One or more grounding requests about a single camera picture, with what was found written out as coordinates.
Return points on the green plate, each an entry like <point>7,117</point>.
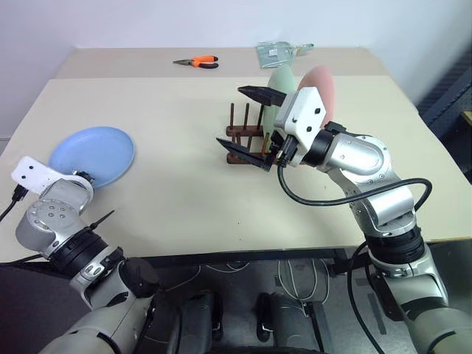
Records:
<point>282,79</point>

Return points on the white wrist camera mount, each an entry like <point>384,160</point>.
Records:
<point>31,173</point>
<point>306,110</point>

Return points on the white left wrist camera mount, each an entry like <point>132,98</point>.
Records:
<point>31,173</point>

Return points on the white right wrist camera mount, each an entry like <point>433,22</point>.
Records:
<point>306,110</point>

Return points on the dark blue furniture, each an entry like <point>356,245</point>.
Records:
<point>448,99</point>

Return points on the pink plate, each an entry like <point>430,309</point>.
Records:
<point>322,86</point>

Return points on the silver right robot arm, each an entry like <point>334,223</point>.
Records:
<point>363,155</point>

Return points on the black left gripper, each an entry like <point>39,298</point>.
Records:
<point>87,177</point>

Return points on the dark grey rounded block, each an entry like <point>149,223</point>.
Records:
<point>201,317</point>
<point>284,317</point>

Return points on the black table frame bar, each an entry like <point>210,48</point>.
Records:
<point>258,254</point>

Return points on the small pale green tool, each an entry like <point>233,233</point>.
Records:
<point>305,46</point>

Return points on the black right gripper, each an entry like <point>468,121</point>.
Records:
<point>277,147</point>

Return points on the clear bag of metal parts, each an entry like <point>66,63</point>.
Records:
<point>274,54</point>

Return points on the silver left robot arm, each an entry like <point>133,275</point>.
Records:
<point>48,217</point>

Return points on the blue plate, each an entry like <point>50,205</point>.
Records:
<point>92,155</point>

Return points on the brown wooden dish rack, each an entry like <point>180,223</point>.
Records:
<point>239,130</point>

